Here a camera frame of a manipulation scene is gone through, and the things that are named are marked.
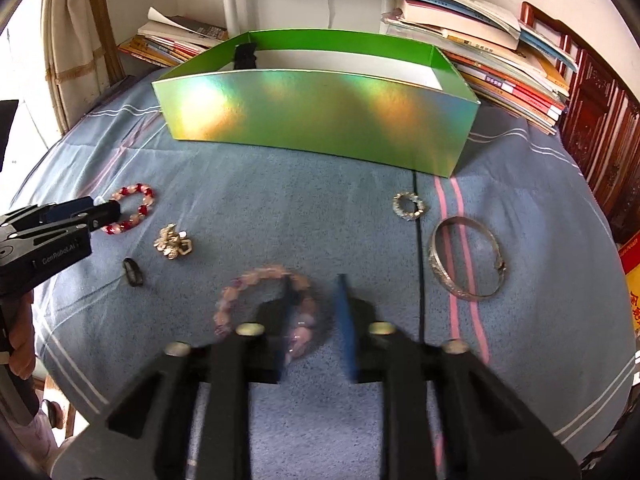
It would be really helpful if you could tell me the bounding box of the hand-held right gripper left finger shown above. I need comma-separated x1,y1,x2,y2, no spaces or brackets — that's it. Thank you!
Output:
55,275,301,480

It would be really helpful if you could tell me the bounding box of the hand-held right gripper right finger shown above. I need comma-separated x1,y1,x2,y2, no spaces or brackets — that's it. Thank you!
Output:
336,274,583,480

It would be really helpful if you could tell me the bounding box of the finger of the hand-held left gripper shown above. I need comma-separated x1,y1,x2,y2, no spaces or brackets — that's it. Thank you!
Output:
75,200,122,234
47,196,96,223

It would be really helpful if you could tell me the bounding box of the red and pink bead bracelet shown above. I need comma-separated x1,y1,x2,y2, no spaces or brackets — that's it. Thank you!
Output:
100,183,157,235

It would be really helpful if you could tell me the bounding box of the pale pink bead bracelet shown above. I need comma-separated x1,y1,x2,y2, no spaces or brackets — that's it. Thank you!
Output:
212,267,321,361

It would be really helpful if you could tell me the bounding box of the black wrist watch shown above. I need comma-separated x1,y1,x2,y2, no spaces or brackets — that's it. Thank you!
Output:
234,43,258,71

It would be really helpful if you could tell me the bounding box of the shiny green box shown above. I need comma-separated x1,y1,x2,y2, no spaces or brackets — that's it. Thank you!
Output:
151,30,482,178

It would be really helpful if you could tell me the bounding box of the person's left forearm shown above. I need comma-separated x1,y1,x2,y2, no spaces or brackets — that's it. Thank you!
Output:
0,400,58,466

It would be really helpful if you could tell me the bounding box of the person's left hand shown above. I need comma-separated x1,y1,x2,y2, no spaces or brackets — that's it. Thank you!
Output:
7,292,37,381

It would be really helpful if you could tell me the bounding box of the gold rhinestone brooch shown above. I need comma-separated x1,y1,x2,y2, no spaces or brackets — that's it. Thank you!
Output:
152,223,195,262

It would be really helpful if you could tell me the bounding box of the silver bangle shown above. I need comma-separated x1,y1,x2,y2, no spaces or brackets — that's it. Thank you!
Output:
429,216,508,302

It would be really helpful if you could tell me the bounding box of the beige curtain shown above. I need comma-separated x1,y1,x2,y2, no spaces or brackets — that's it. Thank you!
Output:
40,0,126,136

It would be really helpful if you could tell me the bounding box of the pile of small books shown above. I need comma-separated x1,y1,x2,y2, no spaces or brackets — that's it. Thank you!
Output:
117,7,231,68

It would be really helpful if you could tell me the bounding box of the yellow and red shopping bag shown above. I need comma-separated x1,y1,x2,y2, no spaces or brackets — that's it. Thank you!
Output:
617,232,640,336

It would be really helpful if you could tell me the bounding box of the stack of large books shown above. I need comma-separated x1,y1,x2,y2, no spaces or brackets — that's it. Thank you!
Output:
322,0,578,136

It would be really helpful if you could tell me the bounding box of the carved red wooden bench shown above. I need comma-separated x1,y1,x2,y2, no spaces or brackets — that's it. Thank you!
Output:
520,2,640,246

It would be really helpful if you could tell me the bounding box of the small black strap loop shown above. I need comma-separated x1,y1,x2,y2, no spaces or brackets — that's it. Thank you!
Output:
122,257,147,289

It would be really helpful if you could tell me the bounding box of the small silver crystal bracelet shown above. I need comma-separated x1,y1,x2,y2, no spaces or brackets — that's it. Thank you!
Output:
392,191,427,222

